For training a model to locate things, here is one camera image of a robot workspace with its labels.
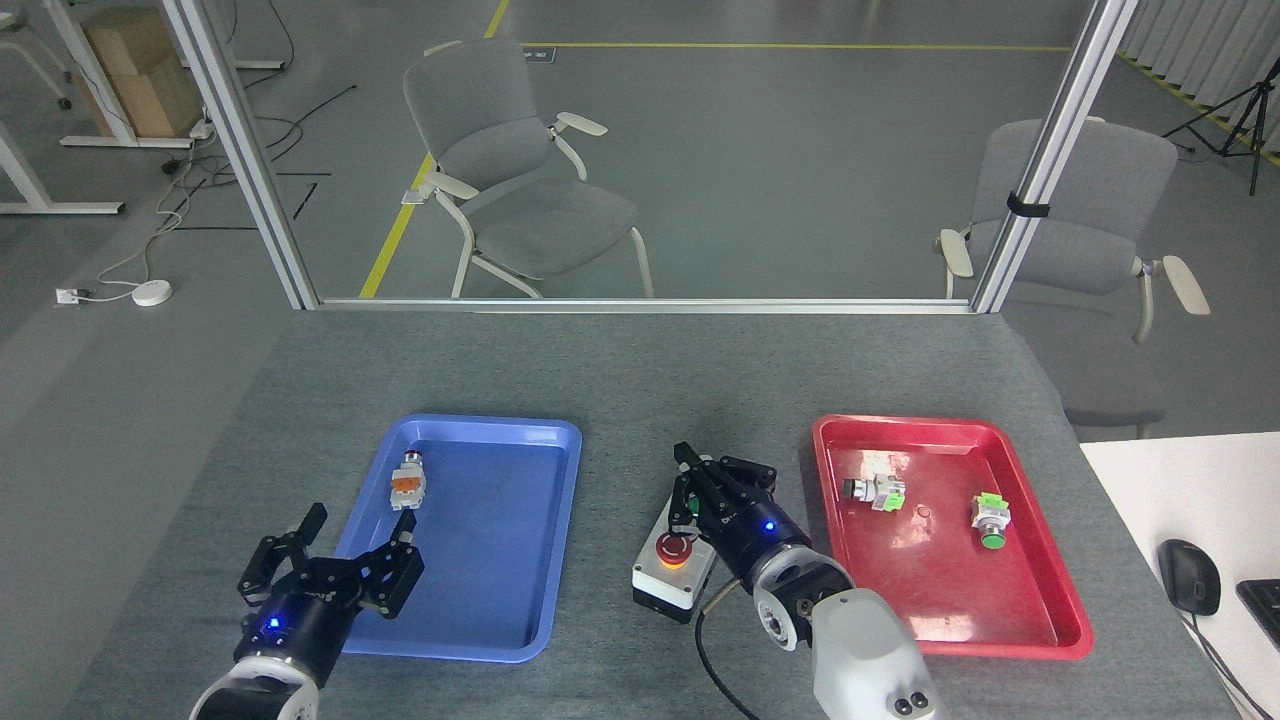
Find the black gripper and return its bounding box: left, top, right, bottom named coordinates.
left=669, top=442, right=814, bottom=592
left=235, top=503, right=426, bottom=687

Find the grey control box with buttons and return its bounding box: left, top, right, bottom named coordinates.
left=632, top=498, right=721, bottom=626

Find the orange and white push button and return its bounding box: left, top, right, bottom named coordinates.
left=389, top=451, right=428, bottom=511

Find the brown cardboard box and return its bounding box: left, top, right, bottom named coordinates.
left=78, top=8, right=206, bottom=139

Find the blue plastic tray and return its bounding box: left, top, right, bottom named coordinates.
left=335, top=413, right=584, bottom=664

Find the silver aluminium crossbar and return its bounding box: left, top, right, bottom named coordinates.
left=318, top=297, right=976, bottom=315

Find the red plastic tray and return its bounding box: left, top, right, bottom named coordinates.
left=811, top=414, right=1094, bottom=661

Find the grey chair with white armrests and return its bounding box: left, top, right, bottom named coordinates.
left=936, top=118, right=1211, bottom=346
left=401, top=38, right=656, bottom=300

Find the black computer mouse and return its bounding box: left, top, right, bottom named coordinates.
left=1158, top=539, right=1222, bottom=617

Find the white side table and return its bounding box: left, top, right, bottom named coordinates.
left=1079, top=432, right=1280, bottom=720

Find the black keyboard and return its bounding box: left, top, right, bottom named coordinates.
left=1236, top=579, right=1280, bottom=651

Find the white pleated curtain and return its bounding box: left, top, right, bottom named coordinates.
left=1120, top=0, right=1280, bottom=166

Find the black tripod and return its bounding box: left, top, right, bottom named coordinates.
left=1163, top=60, right=1280, bottom=197

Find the black-headed white switch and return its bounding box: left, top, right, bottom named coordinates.
left=842, top=470, right=907, bottom=513

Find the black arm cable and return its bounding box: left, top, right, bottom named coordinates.
left=694, top=578, right=763, bottom=720

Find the green push button switch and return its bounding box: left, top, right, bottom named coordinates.
left=970, top=491, right=1012, bottom=550

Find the white floor cable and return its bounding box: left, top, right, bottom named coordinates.
left=95, top=140, right=216, bottom=291

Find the silver aluminium post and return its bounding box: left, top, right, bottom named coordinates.
left=972, top=0, right=1141, bottom=314
left=160, top=0, right=321, bottom=311

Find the black floor cable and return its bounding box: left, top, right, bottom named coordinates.
left=160, top=0, right=358, bottom=191

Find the white desk leg frame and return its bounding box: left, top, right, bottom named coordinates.
left=40, top=0, right=196, bottom=149
left=0, top=120, right=126, bottom=216

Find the black mouse cable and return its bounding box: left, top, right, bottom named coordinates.
left=1180, top=612, right=1271, bottom=720

